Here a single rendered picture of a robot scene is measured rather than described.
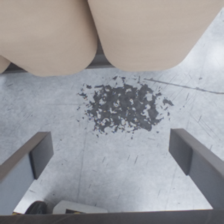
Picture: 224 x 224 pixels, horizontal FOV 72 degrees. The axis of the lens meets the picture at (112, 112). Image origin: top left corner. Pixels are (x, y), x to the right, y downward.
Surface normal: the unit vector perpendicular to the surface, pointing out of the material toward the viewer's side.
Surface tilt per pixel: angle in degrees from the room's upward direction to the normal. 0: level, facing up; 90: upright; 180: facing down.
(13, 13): 90
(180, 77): 0
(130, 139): 0
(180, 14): 90
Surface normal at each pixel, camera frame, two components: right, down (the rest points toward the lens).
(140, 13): 0.00, 0.99
